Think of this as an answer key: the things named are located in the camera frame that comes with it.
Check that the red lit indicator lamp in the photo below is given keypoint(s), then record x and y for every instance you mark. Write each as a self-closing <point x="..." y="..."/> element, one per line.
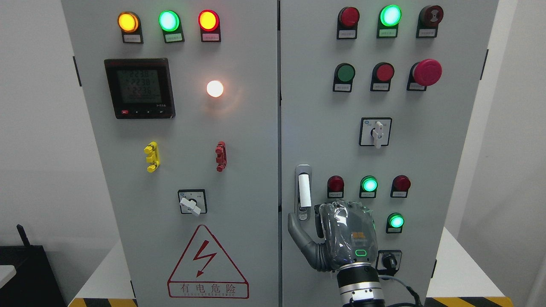
<point x="209" y="23"/>

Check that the black rotary knob switch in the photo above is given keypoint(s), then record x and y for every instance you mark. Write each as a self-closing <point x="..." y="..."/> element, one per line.
<point x="388" y="261"/>

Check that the green push button upper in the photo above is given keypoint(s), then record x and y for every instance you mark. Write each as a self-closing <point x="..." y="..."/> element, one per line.
<point x="343" y="78"/>

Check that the silver door lock handle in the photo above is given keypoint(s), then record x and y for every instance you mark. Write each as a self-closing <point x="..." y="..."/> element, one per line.
<point x="302" y="196"/>

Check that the green indicator lamp top right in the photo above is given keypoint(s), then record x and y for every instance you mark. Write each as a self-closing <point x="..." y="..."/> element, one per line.
<point x="388" y="20"/>

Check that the red push button upper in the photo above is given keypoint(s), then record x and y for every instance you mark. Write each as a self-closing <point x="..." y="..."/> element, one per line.
<point x="381" y="77"/>

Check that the grey cabinet door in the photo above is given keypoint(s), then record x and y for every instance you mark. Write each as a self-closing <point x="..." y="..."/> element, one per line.
<point x="321" y="128"/>
<point x="242" y="200"/>

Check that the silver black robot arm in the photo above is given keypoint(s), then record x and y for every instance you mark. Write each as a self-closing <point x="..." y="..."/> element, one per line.
<point x="359" y="285"/>

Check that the green indicator lamp middle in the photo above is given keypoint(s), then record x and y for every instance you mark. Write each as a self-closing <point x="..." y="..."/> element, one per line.
<point x="368" y="187"/>

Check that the dark red buzzer lamp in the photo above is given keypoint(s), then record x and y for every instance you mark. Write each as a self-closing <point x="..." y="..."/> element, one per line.
<point x="428" y="21"/>

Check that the green lit push button lower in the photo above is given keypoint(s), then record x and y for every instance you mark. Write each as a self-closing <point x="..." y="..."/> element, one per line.
<point x="394" y="223"/>

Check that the red electric warning sticker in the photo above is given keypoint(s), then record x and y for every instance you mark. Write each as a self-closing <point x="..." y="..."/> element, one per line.
<point x="205" y="270"/>

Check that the red terminal connector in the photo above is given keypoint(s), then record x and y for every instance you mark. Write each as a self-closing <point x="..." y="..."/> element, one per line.
<point x="221" y="156"/>

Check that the yellow indicator lamp top left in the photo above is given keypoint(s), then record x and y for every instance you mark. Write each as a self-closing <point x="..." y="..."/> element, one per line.
<point x="131" y="27"/>

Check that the white selector switch left door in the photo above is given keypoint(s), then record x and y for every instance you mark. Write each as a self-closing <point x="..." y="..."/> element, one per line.
<point x="192" y="201"/>

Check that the black digital power meter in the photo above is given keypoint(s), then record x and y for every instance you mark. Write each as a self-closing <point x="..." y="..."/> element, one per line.
<point x="140" y="88"/>

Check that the green indicator lamp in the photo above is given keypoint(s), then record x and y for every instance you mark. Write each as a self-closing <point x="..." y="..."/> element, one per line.
<point x="170" y="24"/>
<point x="388" y="20"/>
<point x="368" y="187"/>

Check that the grey left cabinet door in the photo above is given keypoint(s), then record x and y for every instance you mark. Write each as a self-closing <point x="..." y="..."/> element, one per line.
<point x="242" y="200"/>

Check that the red indicator lamp middle right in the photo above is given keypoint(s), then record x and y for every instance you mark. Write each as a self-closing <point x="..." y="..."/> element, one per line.
<point x="400" y="187"/>

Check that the green indicator lamp top left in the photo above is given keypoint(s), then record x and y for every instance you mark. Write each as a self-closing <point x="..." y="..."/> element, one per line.
<point x="170" y="24"/>

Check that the black box with antenna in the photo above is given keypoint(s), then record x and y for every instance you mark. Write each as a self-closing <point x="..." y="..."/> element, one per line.
<point x="34" y="284"/>

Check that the yellow black hazard tape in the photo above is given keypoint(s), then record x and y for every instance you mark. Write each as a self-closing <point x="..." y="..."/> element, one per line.
<point x="429" y="302"/>

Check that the red emergency stop mushroom button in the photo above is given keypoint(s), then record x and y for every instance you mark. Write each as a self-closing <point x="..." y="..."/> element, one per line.
<point x="423" y="74"/>

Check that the white lit indicator lamp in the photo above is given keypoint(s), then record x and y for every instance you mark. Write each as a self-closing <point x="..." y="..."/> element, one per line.
<point x="215" y="88"/>

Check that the red indicator lamp top right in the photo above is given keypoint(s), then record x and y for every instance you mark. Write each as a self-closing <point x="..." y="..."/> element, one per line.
<point x="347" y="21"/>

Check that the white selector switch upper right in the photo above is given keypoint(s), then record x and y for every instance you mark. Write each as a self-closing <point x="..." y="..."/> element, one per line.
<point x="375" y="131"/>

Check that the grey right cabinet door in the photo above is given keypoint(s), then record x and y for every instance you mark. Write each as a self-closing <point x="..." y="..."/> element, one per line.
<point x="321" y="128"/>

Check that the yellow terminal connector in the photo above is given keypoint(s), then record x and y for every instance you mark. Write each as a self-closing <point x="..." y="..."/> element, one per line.
<point x="152" y="156"/>

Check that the red indicator lamp middle left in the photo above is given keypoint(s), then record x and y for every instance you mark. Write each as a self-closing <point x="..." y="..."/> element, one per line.
<point x="335" y="187"/>

